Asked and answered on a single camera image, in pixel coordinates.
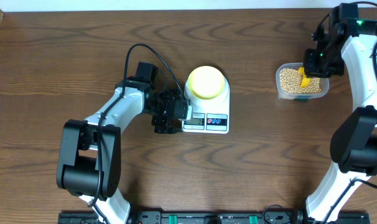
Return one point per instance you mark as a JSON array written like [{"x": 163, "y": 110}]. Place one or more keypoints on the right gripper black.
[{"x": 311, "y": 69}]

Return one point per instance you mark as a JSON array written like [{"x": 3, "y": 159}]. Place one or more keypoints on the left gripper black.
[{"x": 168, "y": 123}]

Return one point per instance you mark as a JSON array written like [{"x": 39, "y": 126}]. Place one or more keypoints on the yellow measuring scoop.
[{"x": 305, "y": 79}]

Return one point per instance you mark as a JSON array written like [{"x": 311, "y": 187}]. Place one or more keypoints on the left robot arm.
[{"x": 89, "y": 164}]

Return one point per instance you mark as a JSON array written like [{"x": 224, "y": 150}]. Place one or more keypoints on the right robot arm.
[{"x": 349, "y": 44}]

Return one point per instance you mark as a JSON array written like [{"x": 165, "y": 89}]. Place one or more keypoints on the white digital kitchen scale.
[{"x": 209, "y": 116}]

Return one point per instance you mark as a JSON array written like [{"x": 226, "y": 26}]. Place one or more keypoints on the pale yellow bowl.
[{"x": 206, "y": 82}]

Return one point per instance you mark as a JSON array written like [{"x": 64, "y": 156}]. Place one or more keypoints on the soybeans pile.
[{"x": 290, "y": 81}]

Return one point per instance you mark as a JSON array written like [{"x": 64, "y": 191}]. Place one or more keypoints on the clear plastic container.
[{"x": 324, "y": 85}]

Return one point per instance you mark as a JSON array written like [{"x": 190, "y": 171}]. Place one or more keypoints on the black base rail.
[{"x": 153, "y": 217}]

